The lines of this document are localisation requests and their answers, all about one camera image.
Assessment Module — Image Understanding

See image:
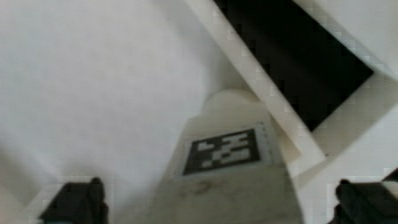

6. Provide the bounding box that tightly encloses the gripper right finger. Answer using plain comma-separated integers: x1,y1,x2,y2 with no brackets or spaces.
327,179,398,224

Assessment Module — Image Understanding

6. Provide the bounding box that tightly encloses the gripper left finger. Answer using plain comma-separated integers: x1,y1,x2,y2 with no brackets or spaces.
11,175,117,224

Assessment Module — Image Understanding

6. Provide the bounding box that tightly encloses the white leg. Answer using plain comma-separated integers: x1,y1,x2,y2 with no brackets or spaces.
144,89,304,224

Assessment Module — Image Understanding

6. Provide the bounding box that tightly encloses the white square tabletop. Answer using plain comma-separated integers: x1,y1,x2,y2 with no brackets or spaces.
0,0,329,224

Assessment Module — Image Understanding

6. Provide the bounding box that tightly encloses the white right fence block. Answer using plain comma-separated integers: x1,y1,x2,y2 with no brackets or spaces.
293,0,398,81

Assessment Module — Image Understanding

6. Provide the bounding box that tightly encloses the white front fence rail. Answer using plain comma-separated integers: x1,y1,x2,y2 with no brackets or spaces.
297,76,398,224

